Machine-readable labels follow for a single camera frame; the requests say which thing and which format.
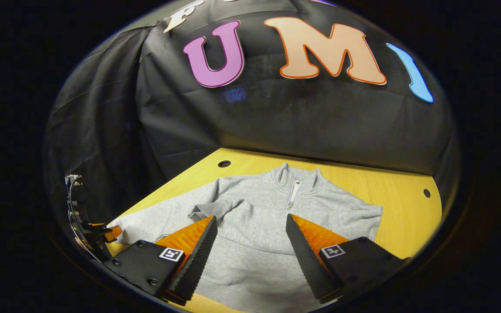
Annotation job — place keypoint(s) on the black backdrop cloth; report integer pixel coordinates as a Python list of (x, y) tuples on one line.
[(298, 121)]

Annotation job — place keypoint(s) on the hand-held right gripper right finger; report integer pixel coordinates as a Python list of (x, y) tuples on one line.
[(307, 258)]

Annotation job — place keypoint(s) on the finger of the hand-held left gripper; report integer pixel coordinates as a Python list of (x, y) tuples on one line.
[(112, 234)]

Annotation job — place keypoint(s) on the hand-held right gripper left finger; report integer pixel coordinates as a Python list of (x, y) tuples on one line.
[(198, 261)]

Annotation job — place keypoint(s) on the grey zip-neck sweatshirt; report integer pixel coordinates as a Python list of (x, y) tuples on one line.
[(259, 217)]

